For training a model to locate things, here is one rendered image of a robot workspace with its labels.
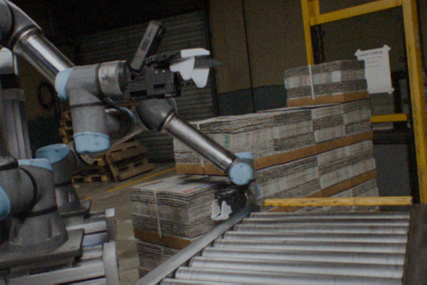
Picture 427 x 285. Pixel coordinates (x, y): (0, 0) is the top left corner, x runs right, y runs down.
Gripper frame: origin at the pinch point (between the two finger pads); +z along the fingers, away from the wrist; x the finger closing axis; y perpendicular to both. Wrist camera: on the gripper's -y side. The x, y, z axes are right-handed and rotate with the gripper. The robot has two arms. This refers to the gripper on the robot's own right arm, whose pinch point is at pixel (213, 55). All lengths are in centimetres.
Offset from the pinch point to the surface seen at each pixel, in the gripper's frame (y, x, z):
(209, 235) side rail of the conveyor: 40.4, -26.6, -11.0
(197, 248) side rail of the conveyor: 41.9, -16.1, -11.5
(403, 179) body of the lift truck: 41, -232, 66
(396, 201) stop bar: 36, -46, 38
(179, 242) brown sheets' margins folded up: 50, -78, -37
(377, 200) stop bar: 36, -47, 33
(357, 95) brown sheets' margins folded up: -10, -178, 39
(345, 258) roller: 43.7, -8.6, 22.3
